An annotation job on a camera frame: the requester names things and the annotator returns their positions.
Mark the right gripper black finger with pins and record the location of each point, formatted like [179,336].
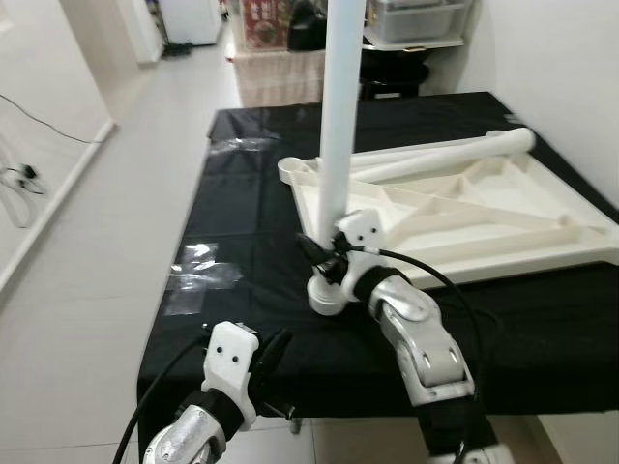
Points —
[311,251]

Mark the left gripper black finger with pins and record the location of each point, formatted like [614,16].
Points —
[276,350]

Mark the white plastic table leg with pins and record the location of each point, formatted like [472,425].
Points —
[406,149]
[484,150]
[340,116]

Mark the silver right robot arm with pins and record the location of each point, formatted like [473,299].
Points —
[426,348]

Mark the black tablecloth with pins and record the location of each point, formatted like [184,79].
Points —
[251,222]

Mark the white plastic table top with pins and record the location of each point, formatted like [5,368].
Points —
[503,217]

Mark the beige cloth covered table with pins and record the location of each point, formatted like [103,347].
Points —
[280,77]

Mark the black round stool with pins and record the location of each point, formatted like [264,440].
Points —
[397,72]

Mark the black bag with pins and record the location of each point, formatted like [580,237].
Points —
[308,27]

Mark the storage box with orange lid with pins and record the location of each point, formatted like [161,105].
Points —
[263,21]

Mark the small black flat object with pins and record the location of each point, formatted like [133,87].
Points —
[176,48]

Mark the clear box with green lid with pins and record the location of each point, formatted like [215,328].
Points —
[421,19]

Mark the white appliance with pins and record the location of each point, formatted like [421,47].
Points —
[191,19]

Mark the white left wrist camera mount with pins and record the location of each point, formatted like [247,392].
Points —
[230,358]

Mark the black wall plug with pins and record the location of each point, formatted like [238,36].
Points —
[29,172]

